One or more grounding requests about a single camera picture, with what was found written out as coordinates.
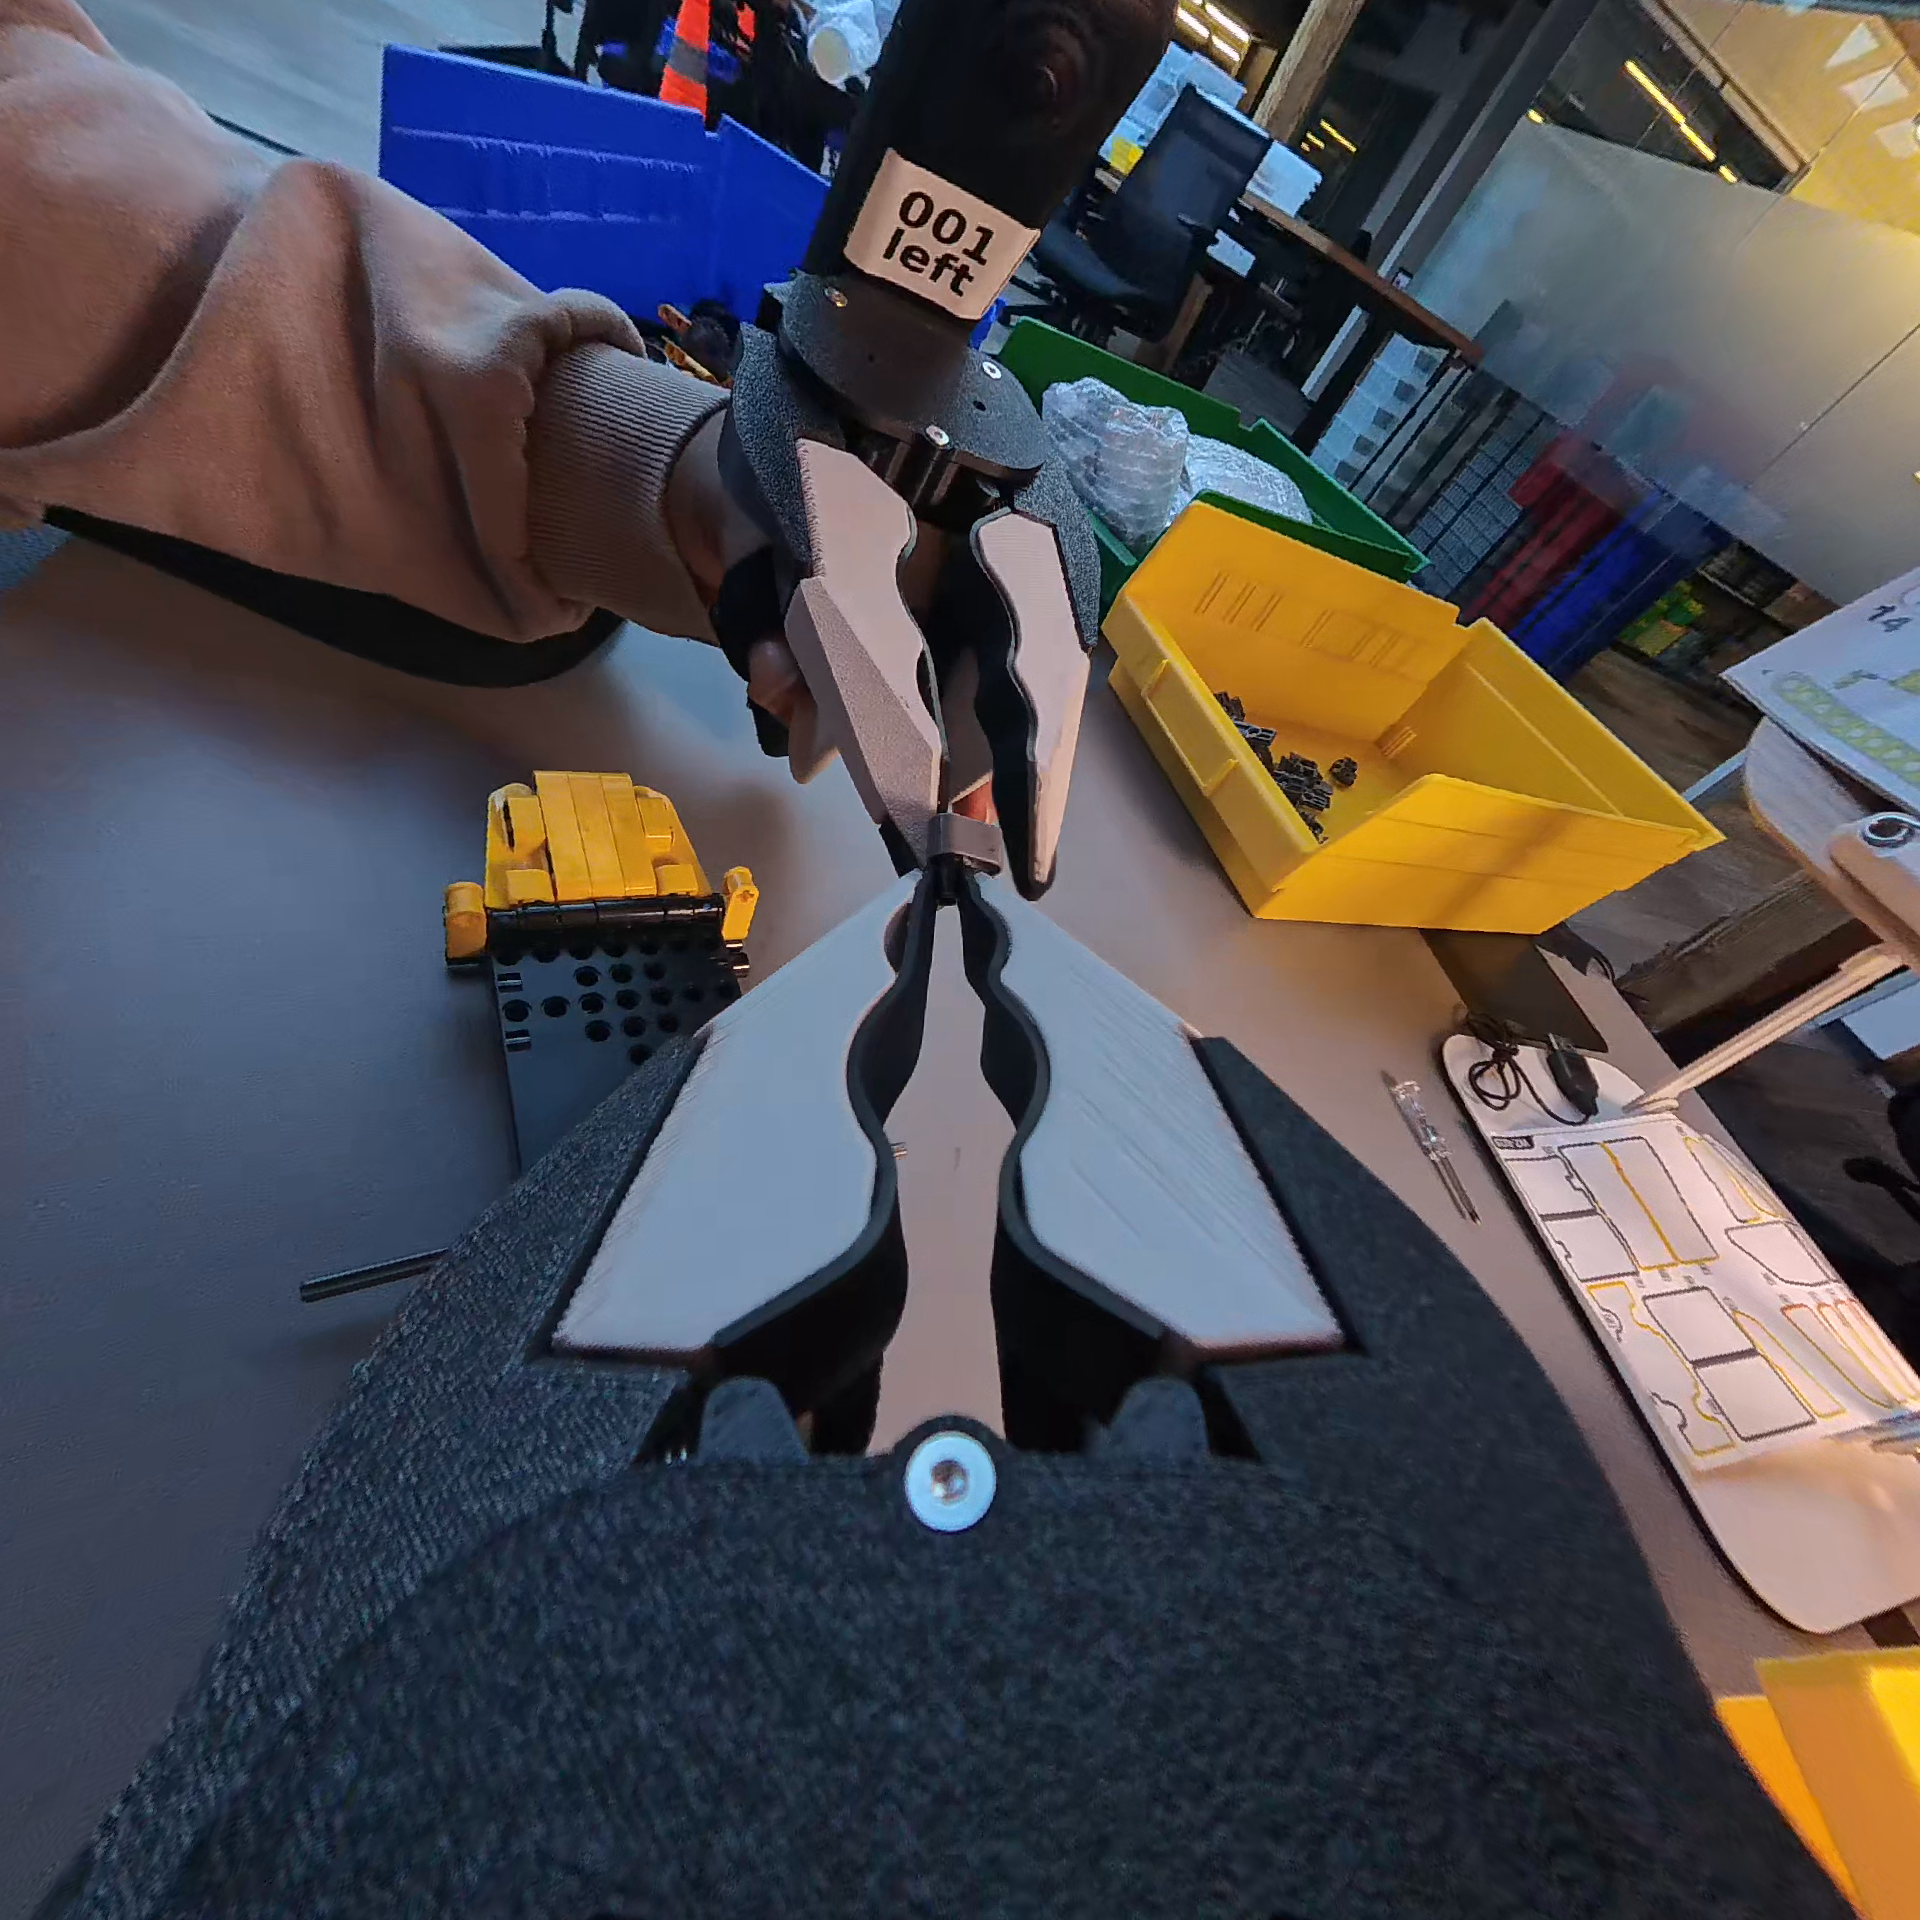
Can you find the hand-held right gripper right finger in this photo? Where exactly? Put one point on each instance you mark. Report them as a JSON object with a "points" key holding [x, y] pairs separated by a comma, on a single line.
{"points": [[1155, 1185]]}

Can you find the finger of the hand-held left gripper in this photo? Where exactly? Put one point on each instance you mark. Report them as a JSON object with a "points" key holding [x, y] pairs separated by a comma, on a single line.
{"points": [[863, 630], [1049, 661]]}

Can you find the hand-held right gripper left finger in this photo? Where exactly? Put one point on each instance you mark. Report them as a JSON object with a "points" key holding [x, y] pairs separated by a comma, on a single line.
{"points": [[720, 1201]]}

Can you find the dark grey connector piece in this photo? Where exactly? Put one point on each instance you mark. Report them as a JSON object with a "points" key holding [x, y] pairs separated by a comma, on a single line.
{"points": [[968, 843]]}

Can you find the yellow black robot model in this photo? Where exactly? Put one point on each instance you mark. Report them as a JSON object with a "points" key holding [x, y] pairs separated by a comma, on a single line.
{"points": [[600, 989]]}

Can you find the instruction booklet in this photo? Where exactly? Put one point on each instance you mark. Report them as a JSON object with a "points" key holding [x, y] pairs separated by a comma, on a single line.
{"points": [[1846, 691]]}

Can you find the yellow storage bin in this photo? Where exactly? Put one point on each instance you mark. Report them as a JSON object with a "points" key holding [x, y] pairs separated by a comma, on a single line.
{"points": [[1846, 1770], [1427, 855]]}

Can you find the person's left forearm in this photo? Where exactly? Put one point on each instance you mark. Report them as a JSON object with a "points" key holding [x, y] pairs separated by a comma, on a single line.
{"points": [[330, 344]]}

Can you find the grey desk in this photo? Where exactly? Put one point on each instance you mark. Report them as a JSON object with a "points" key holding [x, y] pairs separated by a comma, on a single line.
{"points": [[225, 900]]}

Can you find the white paper cup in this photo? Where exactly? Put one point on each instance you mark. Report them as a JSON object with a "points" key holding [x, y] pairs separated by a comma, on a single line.
{"points": [[844, 38]]}

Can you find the crumpled clear plastic bag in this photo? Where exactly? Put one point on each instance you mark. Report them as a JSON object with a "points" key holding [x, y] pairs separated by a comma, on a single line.
{"points": [[1119, 459]]}

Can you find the black office chair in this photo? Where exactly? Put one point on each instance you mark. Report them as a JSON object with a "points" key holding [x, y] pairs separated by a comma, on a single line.
{"points": [[1170, 210]]}

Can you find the green storage bin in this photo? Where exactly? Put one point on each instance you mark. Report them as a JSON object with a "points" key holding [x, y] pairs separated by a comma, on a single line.
{"points": [[1035, 360]]}

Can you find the pile of dark pieces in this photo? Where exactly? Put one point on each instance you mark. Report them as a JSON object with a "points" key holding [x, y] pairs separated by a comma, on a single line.
{"points": [[1291, 766]]}

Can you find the bubble wrap bag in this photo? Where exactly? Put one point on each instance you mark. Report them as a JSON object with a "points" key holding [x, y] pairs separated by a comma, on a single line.
{"points": [[1252, 481]]}

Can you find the orange traffic cone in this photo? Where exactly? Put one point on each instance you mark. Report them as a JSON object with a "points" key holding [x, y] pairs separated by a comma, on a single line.
{"points": [[691, 60]]}

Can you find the pile of yellow black pieces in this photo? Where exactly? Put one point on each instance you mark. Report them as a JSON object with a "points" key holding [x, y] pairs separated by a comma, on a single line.
{"points": [[698, 338]]}

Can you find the blue storage bin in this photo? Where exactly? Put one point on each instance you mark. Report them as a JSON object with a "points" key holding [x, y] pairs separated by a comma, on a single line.
{"points": [[570, 166]]}

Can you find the dark flat plate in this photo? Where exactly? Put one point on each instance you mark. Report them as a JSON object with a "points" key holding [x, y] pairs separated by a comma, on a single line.
{"points": [[1514, 983]]}

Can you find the wooden table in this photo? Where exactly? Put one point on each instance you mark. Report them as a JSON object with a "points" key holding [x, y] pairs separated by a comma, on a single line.
{"points": [[1350, 270]]}

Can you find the white book stand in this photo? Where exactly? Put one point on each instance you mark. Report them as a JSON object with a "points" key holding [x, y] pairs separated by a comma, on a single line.
{"points": [[1800, 1544]]}

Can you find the wooden post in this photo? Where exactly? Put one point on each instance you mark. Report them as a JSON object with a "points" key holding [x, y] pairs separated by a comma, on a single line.
{"points": [[1305, 60]]}

